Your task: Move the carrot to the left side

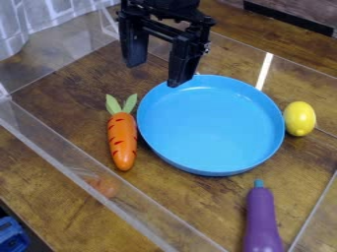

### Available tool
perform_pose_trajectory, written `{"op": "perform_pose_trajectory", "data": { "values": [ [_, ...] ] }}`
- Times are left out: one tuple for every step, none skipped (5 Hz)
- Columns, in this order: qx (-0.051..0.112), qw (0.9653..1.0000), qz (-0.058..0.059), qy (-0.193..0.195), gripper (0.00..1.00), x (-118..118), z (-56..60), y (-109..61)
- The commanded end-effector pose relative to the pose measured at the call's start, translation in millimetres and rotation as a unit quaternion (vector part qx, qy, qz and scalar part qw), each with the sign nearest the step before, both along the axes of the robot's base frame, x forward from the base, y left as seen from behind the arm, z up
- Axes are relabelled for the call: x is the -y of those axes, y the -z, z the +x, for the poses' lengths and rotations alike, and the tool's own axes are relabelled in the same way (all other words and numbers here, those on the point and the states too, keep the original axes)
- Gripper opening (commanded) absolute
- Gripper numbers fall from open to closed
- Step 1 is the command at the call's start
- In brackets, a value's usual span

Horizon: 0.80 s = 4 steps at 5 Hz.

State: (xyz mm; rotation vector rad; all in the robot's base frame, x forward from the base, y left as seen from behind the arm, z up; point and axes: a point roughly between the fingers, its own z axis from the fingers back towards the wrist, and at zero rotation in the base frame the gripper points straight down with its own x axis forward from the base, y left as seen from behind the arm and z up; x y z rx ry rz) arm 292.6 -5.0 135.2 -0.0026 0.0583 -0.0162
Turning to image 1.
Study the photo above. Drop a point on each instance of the blue plastic object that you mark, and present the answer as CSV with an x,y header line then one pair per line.
x,y
13,238

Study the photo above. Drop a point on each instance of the yellow toy lemon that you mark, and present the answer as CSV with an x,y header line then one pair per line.
x,y
299,118

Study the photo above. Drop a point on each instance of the dark baseboard strip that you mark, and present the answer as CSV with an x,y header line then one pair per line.
x,y
314,15

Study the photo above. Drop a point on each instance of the purple toy eggplant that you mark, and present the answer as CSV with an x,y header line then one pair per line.
x,y
260,237

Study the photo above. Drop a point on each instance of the clear acrylic enclosure wall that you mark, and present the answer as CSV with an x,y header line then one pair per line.
x,y
59,180

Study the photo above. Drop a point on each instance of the orange toy carrot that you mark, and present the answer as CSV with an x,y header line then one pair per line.
x,y
121,132

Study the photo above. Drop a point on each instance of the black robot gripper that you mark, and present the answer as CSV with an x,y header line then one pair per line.
x,y
175,21

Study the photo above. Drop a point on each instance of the blue round plate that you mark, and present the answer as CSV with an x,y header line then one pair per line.
x,y
214,127

